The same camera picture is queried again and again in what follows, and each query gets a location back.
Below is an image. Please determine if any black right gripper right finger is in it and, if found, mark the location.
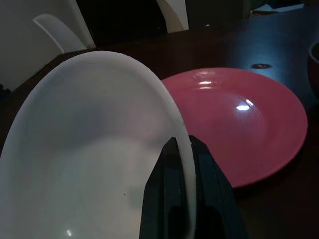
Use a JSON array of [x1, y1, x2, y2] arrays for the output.
[[188, 134, 250, 239]]

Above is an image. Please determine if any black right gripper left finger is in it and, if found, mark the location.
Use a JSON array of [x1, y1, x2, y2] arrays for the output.
[[139, 137, 192, 239]]

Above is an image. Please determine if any white bowl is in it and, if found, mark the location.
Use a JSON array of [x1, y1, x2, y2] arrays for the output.
[[0, 50, 197, 239]]

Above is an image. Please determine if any pink plate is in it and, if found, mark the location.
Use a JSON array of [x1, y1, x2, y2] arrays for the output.
[[160, 67, 308, 189]]

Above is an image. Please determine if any dark red bowl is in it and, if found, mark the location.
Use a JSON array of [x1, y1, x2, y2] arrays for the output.
[[307, 41, 319, 96]]

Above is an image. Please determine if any white chair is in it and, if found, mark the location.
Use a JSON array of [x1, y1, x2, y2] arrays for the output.
[[0, 0, 97, 92], [156, 0, 189, 33]]

